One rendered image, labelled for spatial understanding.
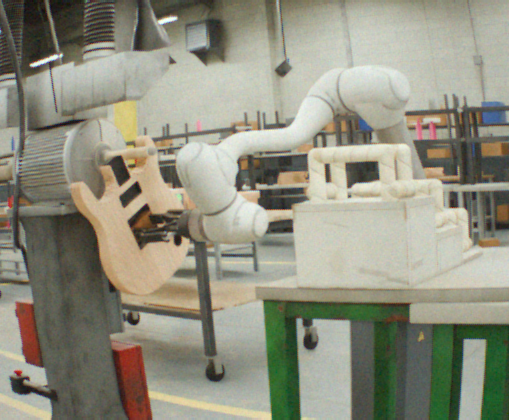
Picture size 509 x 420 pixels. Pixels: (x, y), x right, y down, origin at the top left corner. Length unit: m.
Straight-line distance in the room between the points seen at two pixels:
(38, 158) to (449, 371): 1.49
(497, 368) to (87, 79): 1.38
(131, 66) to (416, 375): 1.39
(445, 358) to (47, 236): 1.39
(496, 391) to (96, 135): 1.45
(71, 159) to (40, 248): 0.36
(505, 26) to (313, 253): 11.81
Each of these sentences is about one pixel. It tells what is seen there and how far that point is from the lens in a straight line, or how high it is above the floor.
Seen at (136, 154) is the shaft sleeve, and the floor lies 1.25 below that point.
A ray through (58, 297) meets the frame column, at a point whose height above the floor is 0.83.
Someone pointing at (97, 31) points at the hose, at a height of 1.63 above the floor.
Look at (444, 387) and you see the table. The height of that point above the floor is 0.71.
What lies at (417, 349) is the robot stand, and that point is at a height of 0.54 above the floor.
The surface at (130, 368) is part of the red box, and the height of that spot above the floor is 0.54.
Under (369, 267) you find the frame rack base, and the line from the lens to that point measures 1.53.
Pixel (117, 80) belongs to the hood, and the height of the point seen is 1.45.
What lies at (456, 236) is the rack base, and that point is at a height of 1.00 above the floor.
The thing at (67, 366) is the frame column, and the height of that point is 0.59.
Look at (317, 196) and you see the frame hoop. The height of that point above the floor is 1.12.
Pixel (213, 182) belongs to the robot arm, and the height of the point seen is 1.15.
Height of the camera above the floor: 1.18
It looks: 3 degrees down
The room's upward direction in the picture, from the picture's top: 4 degrees counter-clockwise
